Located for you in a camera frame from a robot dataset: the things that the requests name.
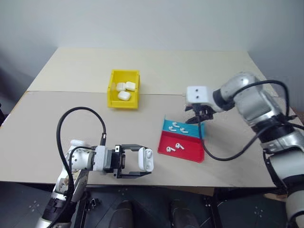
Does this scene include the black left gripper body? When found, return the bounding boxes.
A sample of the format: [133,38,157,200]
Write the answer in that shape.
[110,144,127,179]

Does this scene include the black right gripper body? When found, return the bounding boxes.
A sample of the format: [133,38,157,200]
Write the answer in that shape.
[190,104,216,122]

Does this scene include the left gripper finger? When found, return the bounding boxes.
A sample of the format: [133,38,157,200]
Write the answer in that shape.
[120,143,146,153]
[117,171,153,180]

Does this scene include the yellow plastic bin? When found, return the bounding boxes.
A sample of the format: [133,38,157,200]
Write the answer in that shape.
[106,69,141,110]

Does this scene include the teal plastic tray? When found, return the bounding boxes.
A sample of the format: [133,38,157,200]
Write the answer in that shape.
[161,114,207,141]

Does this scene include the red plastic tray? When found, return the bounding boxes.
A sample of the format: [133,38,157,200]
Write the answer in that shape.
[157,130,206,165]

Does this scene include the dark rounded shape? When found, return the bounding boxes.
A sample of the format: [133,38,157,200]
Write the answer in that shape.
[111,200,134,228]

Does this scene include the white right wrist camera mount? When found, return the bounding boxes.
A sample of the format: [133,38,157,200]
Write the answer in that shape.
[185,85,215,107]

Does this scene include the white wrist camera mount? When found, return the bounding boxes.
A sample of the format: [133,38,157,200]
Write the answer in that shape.
[91,145,113,173]
[185,85,215,107]

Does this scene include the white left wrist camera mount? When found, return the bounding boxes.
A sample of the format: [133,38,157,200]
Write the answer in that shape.
[91,145,113,173]

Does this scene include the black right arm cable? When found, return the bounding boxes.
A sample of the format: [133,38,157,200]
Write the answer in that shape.
[197,120,261,162]
[232,79,304,131]

